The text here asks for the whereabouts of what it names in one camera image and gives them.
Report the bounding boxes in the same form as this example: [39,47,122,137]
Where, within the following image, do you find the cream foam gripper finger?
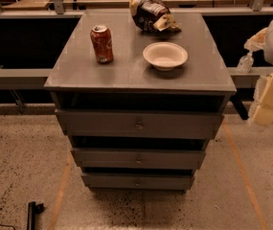
[250,73,273,127]

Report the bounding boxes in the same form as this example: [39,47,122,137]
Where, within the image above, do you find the brown chip bag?
[129,0,180,33]

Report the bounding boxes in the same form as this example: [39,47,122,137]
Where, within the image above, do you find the red coke can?
[90,25,113,63]

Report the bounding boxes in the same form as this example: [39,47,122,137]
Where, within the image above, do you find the clear plastic bottle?
[237,52,254,74]

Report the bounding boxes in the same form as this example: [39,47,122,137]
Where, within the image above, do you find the white paper bowl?
[143,42,188,71]

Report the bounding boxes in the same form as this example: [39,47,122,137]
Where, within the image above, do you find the grey drawer cabinet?
[43,9,238,193]

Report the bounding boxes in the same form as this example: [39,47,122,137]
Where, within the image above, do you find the middle grey drawer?
[71,148,205,170]

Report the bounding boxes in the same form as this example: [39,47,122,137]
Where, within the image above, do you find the grey drawer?
[71,148,205,170]
[56,109,223,139]
[81,172,194,191]

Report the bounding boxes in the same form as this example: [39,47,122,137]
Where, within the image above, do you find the top grey drawer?
[56,109,223,139]

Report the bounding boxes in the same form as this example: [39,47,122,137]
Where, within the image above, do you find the bottom grey drawer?
[81,172,194,191]

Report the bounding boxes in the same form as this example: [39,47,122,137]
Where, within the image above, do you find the black floor object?
[27,201,44,230]

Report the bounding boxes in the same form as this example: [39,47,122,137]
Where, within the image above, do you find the grey metal railing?
[0,0,273,89]

